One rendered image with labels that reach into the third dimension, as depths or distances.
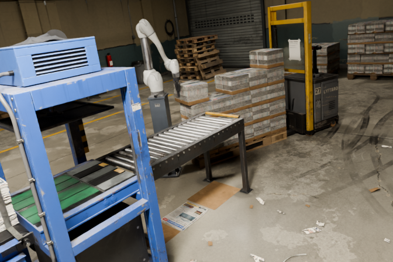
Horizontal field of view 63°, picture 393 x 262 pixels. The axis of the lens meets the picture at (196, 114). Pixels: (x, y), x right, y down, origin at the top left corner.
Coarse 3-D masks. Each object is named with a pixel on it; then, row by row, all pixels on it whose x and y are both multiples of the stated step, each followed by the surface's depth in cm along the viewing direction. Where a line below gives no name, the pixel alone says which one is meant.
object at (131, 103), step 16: (128, 80) 184; (128, 96) 186; (128, 112) 191; (128, 128) 195; (144, 128) 196; (144, 144) 197; (144, 160) 199; (144, 176) 200; (144, 192) 205; (160, 224) 214; (160, 240) 216; (160, 256) 218
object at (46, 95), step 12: (96, 72) 188; (108, 72) 177; (120, 72) 180; (0, 84) 187; (36, 84) 166; (48, 84) 161; (60, 84) 155; (72, 84) 159; (84, 84) 164; (96, 84) 169; (108, 84) 174; (120, 84) 180; (36, 96) 147; (48, 96) 151; (60, 96) 155; (72, 96) 160; (84, 96) 165; (0, 108) 157; (36, 108) 147
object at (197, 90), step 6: (192, 84) 376; (198, 84) 374; (204, 84) 378; (186, 90) 370; (192, 90) 372; (198, 90) 376; (204, 90) 380; (186, 96) 372; (192, 96) 374; (198, 96) 378; (204, 96) 382
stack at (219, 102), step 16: (224, 96) 398; (240, 96) 407; (256, 96) 420; (192, 112) 379; (240, 112) 412; (256, 112) 425; (256, 128) 429; (224, 144) 409; (192, 160) 414; (224, 160) 414
